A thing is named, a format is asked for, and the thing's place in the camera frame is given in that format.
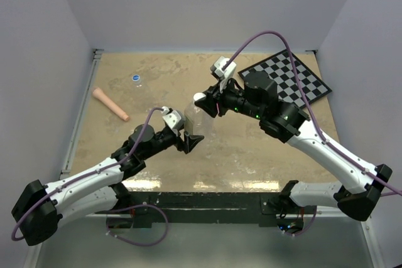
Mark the peach wooden handle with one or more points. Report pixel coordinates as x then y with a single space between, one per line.
110 104

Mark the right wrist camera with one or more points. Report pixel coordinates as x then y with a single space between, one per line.
222 71

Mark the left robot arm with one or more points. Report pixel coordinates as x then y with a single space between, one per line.
42 209

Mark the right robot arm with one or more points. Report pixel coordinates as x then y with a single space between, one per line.
359 184

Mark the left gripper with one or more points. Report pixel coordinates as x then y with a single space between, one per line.
189 142

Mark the large clear plastic bottle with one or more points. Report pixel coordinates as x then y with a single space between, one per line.
198 122

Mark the small clear plastic bottle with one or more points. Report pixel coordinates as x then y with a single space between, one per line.
139 83

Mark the blue bottle cap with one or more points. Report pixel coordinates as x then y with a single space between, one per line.
136 77

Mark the black white chessboard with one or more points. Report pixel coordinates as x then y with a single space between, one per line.
279 69

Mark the white bottle cap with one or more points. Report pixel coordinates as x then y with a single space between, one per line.
198 96

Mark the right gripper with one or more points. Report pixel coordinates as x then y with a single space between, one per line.
209 103

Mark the black front table rail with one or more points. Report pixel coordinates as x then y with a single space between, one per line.
256 208

